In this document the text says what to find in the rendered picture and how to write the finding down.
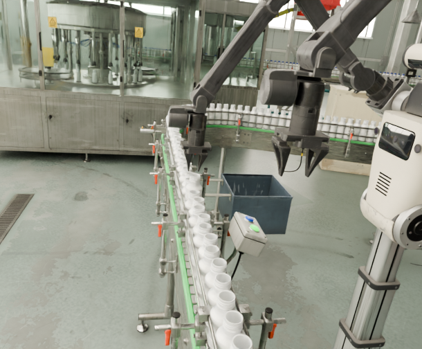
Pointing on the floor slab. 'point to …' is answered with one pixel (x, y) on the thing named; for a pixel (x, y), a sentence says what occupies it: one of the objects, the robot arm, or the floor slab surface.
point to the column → (400, 38)
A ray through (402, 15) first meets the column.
